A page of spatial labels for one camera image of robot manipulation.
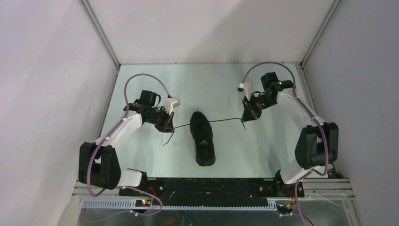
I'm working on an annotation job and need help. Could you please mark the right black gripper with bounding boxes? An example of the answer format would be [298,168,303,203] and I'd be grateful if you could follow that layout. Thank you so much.
[242,93,277,122]

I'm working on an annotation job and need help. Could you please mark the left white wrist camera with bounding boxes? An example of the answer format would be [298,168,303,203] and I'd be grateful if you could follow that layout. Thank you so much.
[163,97,180,115]

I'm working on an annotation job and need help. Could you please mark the black shoe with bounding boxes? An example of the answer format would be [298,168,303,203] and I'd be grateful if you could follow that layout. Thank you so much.
[190,111,215,167]

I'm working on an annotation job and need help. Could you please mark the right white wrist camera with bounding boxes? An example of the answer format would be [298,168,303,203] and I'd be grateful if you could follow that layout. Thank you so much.
[237,82,252,101]

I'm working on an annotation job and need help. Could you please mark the black shoelace end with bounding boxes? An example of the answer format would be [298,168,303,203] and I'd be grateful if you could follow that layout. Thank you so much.
[209,117,247,130]
[162,124,189,146]

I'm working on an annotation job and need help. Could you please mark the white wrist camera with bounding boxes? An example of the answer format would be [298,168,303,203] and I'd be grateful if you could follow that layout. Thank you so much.
[237,82,252,101]
[163,97,180,115]

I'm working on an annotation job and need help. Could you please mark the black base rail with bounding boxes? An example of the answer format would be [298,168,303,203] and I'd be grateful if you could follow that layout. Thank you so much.
[138,178,304,207]

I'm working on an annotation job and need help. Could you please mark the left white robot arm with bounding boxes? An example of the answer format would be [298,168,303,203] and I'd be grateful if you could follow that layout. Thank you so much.
[78,90,180,196]

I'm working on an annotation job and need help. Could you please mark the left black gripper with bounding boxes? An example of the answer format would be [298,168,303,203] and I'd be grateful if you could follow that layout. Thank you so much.
[145,107,174,133]

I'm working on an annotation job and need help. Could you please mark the grey slotted cable duct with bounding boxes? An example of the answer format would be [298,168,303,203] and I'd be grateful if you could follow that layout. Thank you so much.
[80,198,277,211]

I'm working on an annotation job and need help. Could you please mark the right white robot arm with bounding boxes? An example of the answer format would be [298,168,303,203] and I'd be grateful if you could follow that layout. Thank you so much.
[238,72,339,197]

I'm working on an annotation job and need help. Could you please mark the circuit board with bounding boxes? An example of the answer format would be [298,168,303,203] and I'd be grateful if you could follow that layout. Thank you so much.
[135,199,152,208]
[277,204,293,215]

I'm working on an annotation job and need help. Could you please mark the left circuit board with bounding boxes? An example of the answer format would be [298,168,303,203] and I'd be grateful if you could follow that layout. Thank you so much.
[135,199,152,208]

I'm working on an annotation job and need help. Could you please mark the right circuit board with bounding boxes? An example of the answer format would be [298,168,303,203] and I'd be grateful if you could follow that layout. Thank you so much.
[277,204,293,215]

